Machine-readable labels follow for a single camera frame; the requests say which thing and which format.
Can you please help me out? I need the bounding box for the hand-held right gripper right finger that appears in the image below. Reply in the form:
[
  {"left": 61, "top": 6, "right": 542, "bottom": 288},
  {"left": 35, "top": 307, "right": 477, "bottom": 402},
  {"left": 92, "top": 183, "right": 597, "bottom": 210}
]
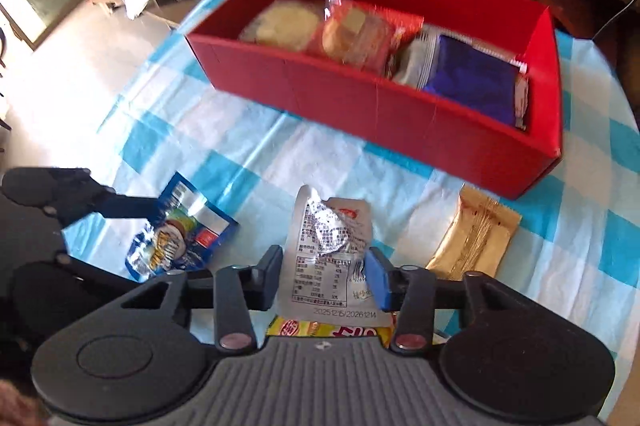
[{"left": 366, "top": 247, "right": 538, "bottom": 353}]

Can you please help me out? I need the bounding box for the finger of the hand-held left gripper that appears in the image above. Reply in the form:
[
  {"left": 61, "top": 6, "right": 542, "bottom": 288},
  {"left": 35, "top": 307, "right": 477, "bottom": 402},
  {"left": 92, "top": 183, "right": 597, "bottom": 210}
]
[
  {"left": 1, "top": 167, "right": 160, "bottom": 227},
  {"left": 10, "top": 251, "right": 166, "bottom": 342}
]

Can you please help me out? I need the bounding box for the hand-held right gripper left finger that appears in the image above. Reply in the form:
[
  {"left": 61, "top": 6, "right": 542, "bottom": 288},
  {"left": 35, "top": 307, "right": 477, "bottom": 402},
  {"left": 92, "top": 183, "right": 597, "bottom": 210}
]
[{"left": 119, "top": 245, "right": 284, "bottom": 351}]

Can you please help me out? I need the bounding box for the red and silver candy packet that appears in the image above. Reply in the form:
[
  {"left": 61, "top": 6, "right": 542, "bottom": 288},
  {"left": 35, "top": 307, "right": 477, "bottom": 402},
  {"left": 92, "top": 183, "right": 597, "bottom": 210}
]
[{"left": 277, "top": 185, "right": 396, "bottom": 332}]

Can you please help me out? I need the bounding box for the blue cookie packet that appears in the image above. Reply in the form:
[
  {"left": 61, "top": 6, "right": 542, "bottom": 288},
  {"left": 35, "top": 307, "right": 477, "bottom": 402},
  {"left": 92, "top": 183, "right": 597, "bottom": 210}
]
[{"left": 125, "top": 172, "right": 238, "bottom": 283}]

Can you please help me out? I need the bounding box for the red cardboard box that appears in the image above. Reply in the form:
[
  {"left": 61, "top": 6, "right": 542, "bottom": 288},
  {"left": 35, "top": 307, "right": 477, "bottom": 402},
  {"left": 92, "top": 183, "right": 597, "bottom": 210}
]
[{"left": 185, "top": 0, "right": 565, "bottom": 201}]

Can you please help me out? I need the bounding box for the purple snack packet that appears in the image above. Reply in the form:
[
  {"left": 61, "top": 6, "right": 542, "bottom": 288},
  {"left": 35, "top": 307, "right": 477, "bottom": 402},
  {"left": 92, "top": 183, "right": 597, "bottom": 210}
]
[{"left": 422, "top": 34, "right": 521, "bottom": 129}]

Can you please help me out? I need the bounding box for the green and white wafer packet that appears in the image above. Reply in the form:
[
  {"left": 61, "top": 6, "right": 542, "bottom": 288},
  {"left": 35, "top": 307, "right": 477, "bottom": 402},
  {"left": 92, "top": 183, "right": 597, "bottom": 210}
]
[{"left": 387, "top": 28, "right": 446, "bottom": 89}]

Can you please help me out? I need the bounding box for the pink clear cake packet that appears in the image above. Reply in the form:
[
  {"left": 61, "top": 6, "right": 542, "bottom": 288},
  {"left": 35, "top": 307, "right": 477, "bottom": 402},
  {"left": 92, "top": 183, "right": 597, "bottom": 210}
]
[{"left": 306, "top": 0, "right": 426, "bottom": 74}]

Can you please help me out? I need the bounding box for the yellow snack packet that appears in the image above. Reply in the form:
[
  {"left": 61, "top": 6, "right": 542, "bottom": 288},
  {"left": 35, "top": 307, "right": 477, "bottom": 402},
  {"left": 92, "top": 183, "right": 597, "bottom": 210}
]
[{"left": 265, "top": 313, "right": 401, "bottom": 349}]

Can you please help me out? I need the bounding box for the gold snack packet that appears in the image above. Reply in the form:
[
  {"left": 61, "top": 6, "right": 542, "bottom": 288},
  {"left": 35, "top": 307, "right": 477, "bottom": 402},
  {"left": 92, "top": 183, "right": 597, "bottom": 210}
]
[{"left": 425, "top": 186, "right": 522, "bottom": 281}]

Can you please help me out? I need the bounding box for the blue checkered tablecloth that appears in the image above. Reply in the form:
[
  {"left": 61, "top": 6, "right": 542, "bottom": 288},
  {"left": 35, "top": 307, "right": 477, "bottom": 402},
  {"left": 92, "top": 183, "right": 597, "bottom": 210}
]
[{"left": 60, "top": 0, "right": 640, "bottom": 426}]

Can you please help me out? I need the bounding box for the pale round cake packet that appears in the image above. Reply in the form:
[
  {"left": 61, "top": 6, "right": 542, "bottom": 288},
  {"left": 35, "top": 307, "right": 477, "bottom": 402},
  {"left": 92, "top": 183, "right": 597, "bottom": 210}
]
[{"left": 239, "top": 0, "right": 323, "bottom": 52}]

